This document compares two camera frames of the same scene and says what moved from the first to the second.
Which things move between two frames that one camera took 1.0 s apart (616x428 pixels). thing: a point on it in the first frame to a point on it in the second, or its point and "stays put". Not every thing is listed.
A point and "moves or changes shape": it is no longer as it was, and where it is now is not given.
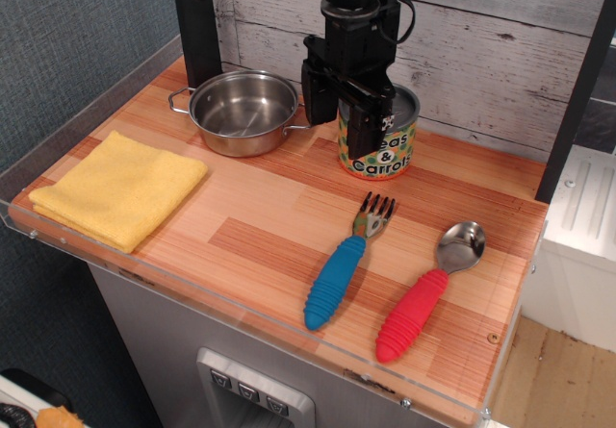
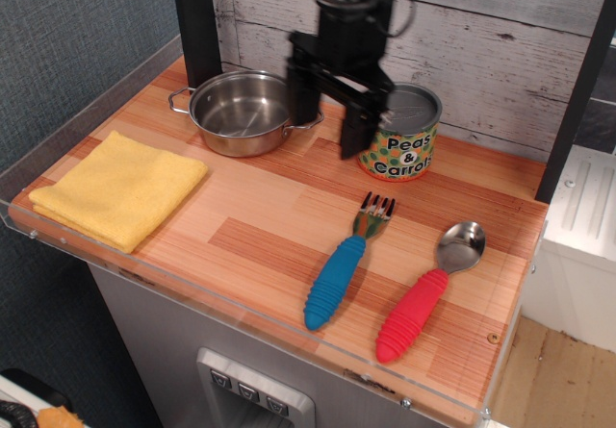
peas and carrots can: [394, 157] moves or changes shape
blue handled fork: [338, 268] stays put
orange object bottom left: [58, 417] stays put
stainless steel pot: [242, 113] stays put
